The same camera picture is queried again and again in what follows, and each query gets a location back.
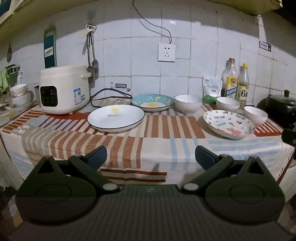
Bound striped tablecloth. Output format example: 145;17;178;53
0;96;296;186

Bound pink patterned plate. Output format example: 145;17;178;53
203;110;255;139

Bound white ribbed bowl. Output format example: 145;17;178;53
243;106;269;127
216;97;241;113
174;95;203;114

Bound blue hanging grater board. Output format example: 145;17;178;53
43;24;57;68

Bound clear vinegar bottle yellow cap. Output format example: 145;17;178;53
237;64;250;108

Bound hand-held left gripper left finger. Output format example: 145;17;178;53
36;146;121;193

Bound blue-edged wall sticker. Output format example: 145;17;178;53
259;41;272;52

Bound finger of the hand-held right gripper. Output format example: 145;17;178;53
282;128;296;160

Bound white hanging peeler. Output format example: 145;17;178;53
79;24;97;39

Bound oil bottle with yellow label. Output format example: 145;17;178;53
221;58;239;100

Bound white plate with sun print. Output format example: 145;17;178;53
87;105;145;133

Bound green plastic basket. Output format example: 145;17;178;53
0;65;20;90

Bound black rice cooker cord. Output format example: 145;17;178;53
90;88;133;108

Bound small black wall label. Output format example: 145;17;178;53
115;83;131;92

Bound white wall socket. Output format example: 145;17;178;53
158;43;176;62

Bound blue plate with egg print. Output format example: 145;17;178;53
131;94;175;113

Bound hanging metal utensils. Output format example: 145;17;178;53
87;31;100;81

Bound white and green salt bag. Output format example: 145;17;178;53
202;76;223;103

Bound black wok with glass lid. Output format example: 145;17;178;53
256;90;296;129

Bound floral white bowl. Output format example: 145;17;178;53
9;83;28;96
10;91;34;108

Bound thin black wall cable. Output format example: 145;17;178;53
132;0;172;44

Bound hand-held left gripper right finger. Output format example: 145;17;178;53
181;146;265;193

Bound white rice cooker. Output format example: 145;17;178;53
38;65;92;115

